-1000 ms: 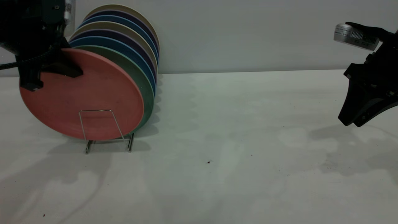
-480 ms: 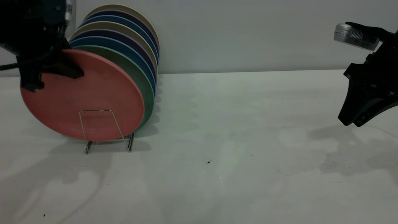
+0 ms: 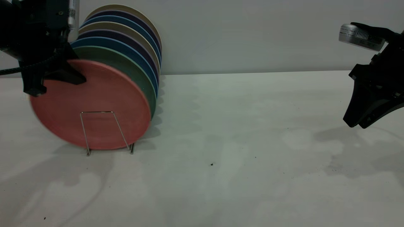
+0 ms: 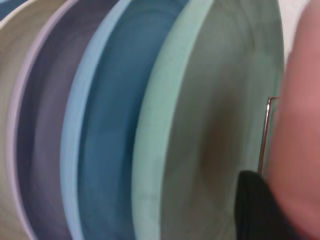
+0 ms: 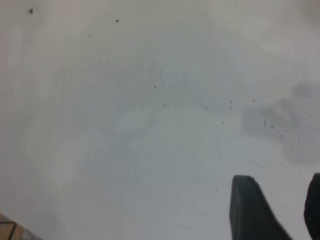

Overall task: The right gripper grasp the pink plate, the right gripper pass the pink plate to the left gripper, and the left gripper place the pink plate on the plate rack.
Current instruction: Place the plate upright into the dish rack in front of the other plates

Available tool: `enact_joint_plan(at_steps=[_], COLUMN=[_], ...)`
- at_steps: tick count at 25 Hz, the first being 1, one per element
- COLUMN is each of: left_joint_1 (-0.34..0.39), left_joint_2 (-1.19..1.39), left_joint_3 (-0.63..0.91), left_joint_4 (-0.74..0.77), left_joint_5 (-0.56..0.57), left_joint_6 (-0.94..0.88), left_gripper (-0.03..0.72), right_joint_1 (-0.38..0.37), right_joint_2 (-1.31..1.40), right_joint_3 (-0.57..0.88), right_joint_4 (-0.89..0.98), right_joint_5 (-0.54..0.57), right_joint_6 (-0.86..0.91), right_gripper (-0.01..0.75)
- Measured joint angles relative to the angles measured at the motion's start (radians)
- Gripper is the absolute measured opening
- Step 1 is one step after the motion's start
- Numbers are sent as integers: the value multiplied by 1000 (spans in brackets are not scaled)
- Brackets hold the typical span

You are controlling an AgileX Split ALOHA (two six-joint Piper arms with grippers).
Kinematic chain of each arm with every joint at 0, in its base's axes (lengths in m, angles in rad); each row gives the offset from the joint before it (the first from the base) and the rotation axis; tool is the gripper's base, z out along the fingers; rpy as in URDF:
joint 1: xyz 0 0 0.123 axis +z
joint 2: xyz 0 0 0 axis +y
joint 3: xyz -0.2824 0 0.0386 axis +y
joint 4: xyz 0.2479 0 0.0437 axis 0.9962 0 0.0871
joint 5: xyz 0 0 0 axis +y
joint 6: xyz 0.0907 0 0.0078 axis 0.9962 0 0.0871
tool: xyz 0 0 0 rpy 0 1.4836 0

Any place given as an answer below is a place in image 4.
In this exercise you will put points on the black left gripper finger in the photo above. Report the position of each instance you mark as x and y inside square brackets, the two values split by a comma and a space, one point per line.
[255, 212]

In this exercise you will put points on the pink round plate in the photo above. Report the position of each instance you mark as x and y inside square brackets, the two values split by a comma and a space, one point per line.
[305, 100]

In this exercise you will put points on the green round plate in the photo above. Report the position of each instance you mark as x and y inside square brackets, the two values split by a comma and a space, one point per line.
[200, 100]

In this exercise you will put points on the blue round plate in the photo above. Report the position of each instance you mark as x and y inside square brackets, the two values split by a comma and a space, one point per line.
[112, 150]
[10, 6]

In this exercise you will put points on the dark purple round plate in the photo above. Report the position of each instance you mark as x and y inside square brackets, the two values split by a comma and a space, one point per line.
[45, 125]

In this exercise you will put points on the beige round plate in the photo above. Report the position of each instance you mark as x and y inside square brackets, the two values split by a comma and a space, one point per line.
[12, 75]

